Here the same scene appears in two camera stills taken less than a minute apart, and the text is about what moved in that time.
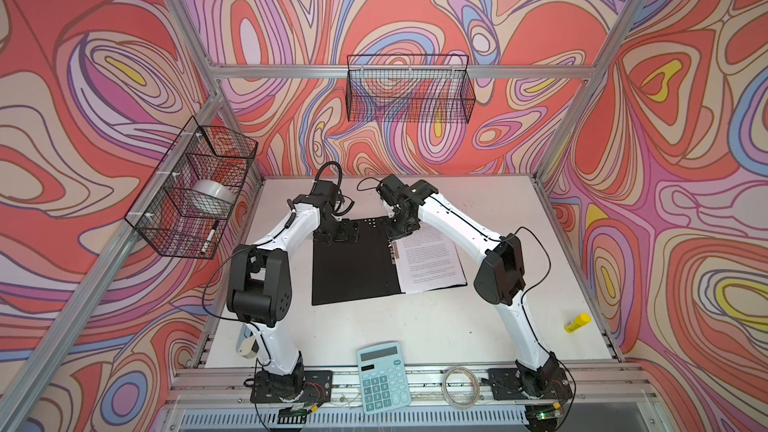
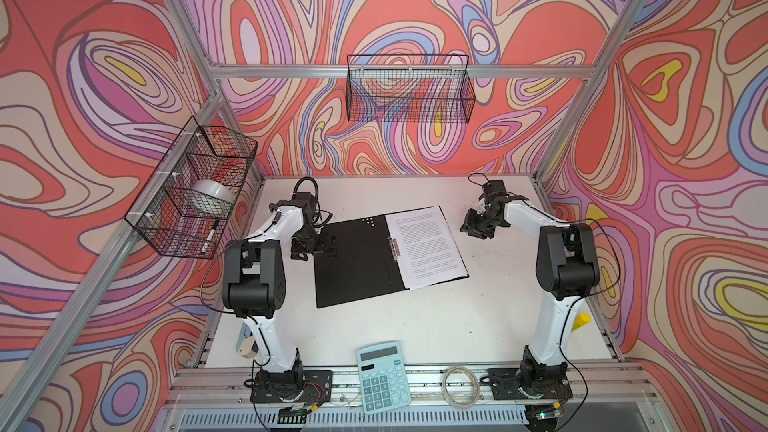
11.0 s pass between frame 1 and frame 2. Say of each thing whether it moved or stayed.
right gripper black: moved
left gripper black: moved
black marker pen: stayed
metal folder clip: stayed
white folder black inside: stayed
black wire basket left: stayed
